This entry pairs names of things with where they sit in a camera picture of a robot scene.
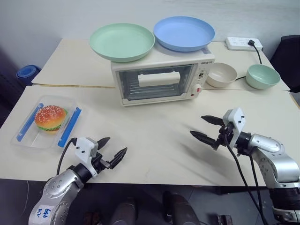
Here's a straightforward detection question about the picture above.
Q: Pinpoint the white power strip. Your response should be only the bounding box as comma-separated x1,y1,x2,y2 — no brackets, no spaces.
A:
225,36,264,51

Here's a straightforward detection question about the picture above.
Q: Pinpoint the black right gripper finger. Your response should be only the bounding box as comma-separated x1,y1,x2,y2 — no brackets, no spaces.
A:
201,115,225,127
189,130,220,151

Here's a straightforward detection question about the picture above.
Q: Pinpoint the black chair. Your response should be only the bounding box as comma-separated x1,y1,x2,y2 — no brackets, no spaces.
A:
270,35,300,95

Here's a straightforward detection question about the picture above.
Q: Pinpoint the blue plastic plate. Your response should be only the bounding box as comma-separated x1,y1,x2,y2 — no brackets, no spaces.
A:
153,15,216,53

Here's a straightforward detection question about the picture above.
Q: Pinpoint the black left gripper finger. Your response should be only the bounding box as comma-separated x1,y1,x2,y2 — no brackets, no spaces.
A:
97,137,111,152
110,147,128,170

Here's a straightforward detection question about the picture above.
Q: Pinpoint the black plug and power cord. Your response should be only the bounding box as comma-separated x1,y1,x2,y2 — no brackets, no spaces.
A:
235,39,263,82

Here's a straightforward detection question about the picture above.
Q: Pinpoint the blue rolled mat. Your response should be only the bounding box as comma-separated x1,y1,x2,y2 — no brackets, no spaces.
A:
15,65,42,79

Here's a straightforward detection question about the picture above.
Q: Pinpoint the cream mini toaster oven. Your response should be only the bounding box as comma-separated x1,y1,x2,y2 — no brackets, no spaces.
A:
110,48,216,108

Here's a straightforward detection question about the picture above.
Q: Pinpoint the beige bowl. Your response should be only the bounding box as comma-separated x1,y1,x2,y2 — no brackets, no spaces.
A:
205,62,238,89

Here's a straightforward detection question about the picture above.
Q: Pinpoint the green plastic plate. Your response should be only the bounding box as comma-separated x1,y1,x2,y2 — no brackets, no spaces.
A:
89,22,156,63

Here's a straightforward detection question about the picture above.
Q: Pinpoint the clear container with blue clips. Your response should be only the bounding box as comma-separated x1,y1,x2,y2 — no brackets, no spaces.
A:
10,94,83,151

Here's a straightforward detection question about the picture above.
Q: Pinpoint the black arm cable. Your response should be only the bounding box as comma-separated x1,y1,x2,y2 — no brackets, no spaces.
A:
248,154,263,211
222,132,269,225
57,138,78,176

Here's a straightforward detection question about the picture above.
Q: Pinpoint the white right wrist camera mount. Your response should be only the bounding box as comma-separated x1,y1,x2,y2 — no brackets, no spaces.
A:
222,107,247,150

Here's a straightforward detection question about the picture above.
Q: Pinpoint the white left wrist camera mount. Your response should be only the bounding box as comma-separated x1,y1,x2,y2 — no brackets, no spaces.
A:
75,137,99,180

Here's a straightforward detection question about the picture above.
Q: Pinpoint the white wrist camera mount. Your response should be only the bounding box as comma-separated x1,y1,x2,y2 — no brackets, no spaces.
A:
222,107,247,150
75,137,99,180

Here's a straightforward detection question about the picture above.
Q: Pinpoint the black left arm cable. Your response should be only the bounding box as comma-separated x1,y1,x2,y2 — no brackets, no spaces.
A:
57,138,78,176

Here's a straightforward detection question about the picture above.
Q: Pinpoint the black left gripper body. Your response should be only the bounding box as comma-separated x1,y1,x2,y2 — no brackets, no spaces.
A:
90,150,113,174

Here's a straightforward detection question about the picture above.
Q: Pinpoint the toy hamburger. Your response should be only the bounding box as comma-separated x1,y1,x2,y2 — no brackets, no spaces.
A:
34,105,68,135

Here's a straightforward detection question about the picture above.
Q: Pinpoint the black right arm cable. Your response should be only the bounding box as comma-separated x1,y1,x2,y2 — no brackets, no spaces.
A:
222,132,269,225
248,154,263,211

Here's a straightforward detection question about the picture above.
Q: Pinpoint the green bowl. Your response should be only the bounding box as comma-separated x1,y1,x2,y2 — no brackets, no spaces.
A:
245,64,281,90

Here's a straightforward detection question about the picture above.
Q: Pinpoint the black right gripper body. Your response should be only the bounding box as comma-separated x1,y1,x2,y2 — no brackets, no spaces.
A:
217,124,235,148

